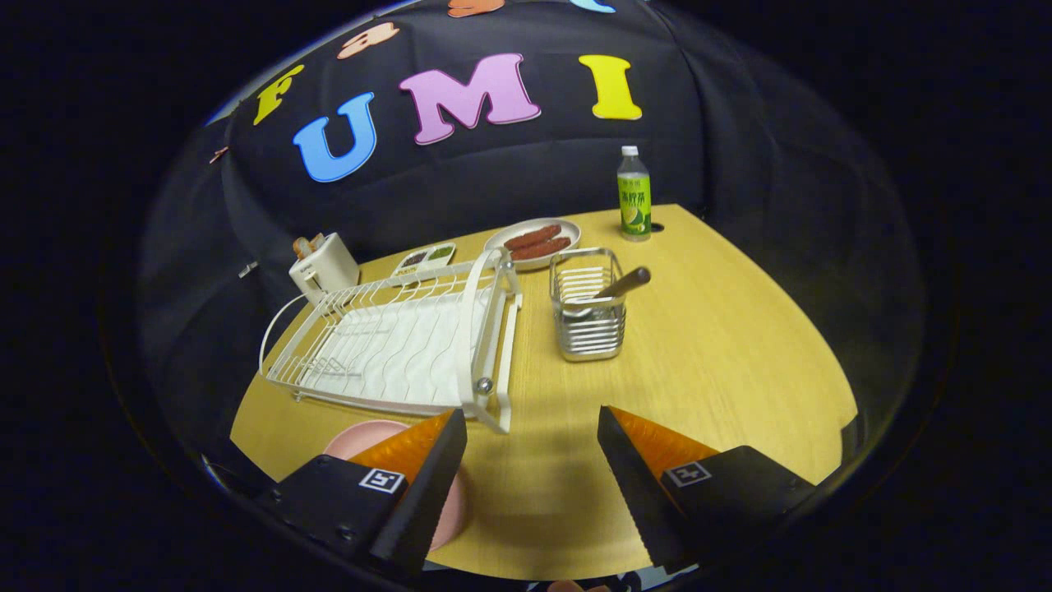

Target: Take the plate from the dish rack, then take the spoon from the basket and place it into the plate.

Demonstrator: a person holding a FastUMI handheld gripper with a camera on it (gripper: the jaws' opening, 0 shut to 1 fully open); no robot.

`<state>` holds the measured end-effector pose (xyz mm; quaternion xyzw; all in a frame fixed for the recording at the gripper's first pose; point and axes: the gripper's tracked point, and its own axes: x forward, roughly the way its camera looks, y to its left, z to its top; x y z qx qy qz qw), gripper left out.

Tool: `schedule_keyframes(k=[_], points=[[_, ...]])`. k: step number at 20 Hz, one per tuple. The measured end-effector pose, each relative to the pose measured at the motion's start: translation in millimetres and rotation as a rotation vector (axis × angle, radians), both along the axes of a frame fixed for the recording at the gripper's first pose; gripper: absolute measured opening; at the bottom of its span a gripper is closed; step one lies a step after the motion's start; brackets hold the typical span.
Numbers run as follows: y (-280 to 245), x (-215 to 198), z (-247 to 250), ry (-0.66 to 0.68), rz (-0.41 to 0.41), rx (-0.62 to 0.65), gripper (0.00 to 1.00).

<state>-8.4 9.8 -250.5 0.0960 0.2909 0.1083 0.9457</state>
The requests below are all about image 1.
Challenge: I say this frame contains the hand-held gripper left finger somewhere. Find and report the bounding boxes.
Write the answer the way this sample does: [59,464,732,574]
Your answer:
[255,409,468,580]

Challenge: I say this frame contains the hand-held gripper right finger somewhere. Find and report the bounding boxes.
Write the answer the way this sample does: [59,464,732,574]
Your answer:
[598,405,819,574]

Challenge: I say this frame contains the pink plate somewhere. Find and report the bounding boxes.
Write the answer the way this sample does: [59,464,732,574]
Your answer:
[323,420,468,552]

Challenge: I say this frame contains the white wire dish rack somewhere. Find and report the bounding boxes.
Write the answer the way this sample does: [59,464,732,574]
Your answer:
[259,247,524,434]

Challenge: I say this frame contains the metal wire basket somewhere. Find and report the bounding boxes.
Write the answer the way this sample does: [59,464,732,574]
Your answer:
[549,247,627,363]

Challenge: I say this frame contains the metal spoon with brown handle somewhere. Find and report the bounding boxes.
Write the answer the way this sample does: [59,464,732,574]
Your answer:
[561,266,652,320]

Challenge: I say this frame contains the white round sausage plate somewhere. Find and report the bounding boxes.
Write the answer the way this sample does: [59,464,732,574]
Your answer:
[483,217,582,272]

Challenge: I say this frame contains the white compartment seasoning tray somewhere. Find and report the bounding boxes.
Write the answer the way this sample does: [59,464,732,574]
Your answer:
[390,243,457,280]

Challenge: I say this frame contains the white toaster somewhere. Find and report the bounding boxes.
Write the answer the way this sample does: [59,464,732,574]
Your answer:
[288,233,361,307]

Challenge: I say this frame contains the brown sausage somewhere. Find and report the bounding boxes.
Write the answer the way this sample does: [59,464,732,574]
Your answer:
[504,224,563,252]
[510,237,572,261]

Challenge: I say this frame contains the green label drink bottle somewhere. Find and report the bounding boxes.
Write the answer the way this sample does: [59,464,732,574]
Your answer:
[616,146,653,242]

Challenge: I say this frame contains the black backdrop cloth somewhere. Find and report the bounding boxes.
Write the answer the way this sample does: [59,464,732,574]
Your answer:
[136,0,930,461]

